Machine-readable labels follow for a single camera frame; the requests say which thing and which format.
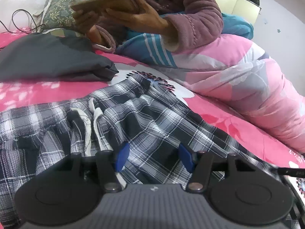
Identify black cable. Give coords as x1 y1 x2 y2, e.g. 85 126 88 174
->
0 10 46 34

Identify dark grey cloth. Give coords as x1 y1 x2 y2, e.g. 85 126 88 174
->
0 32 119 83

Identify yellow-green wardrobe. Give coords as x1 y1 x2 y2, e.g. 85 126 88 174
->
212 0 261 24

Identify tan phone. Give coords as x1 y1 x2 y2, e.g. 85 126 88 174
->
71 0 141 13

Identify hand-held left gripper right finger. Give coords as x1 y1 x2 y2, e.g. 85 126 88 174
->
179 143 248 192

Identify pink grey floral quilt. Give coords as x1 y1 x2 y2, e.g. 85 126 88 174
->
148 33 305 153

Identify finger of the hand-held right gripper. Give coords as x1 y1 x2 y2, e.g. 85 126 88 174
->
275 167 305 178

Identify green floral pillow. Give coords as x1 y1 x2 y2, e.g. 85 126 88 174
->
39 0 84 32

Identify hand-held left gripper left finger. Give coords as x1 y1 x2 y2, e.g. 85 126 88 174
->
59 142 130 192

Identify white pink headboard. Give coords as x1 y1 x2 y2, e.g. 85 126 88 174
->
0 0 58 32

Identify black white plaid pants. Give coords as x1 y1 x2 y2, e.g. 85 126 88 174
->
0 73 303 229

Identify pink floral blanket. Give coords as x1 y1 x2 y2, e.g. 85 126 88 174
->
0 31 305 196

